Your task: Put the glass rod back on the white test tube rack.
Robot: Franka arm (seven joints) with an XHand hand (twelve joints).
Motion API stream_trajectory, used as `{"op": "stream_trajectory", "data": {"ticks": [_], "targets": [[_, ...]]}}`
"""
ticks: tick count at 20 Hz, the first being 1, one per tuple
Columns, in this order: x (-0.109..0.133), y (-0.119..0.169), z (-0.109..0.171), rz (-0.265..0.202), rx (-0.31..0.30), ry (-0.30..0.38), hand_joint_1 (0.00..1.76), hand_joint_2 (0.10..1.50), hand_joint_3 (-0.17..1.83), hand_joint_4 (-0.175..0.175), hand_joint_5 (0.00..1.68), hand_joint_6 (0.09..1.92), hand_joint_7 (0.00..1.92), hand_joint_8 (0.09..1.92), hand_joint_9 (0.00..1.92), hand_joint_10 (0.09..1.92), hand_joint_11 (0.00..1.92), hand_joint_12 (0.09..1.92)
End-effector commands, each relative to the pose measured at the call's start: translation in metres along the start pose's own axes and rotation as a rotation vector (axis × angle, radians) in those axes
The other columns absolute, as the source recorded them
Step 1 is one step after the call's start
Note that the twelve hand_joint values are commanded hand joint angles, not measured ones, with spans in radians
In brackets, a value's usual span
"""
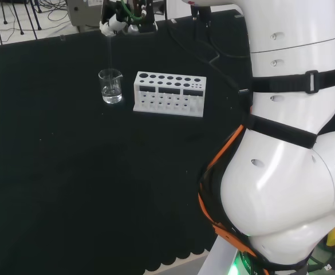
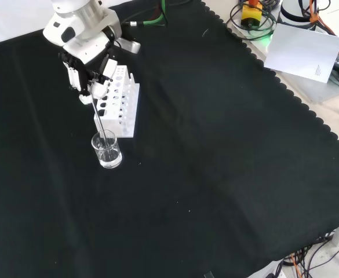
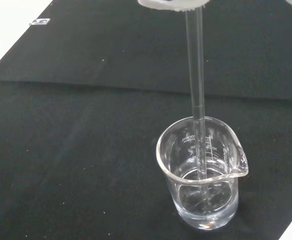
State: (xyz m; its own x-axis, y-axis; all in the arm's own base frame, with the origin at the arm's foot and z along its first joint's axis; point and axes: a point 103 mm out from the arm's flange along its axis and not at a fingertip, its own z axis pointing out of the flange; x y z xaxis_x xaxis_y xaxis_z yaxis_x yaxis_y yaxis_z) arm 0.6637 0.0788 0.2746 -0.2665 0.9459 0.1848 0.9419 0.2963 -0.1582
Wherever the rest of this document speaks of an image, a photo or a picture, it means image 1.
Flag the black cable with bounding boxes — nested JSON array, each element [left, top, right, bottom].
[[166, 17, 253, 97]]

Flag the black tripod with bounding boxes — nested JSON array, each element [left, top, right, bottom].
[[0, 0, 44, 45]]

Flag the clear glass rod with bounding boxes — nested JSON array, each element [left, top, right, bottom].
[[108, 33, 113, 89]]

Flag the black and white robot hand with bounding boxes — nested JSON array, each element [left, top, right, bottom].
[[99, 0, 159, 37]]

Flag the orange cable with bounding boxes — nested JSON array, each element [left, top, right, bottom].
[[197, 123, 261, 258]]

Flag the black bench cloth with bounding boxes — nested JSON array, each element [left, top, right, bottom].
[[0, 8, 253, 272]]

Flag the white test tube rack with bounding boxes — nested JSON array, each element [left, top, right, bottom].
[[132, 70, 207, 119]]

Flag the grey metal box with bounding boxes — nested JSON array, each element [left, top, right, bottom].
[[65, 0, 104, 28]]

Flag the green cable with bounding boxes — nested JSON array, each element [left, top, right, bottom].
[[120, 0, 143, 23]]

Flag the small clear glass beaker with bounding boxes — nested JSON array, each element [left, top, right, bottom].
[[98, 68, 124, 105]]

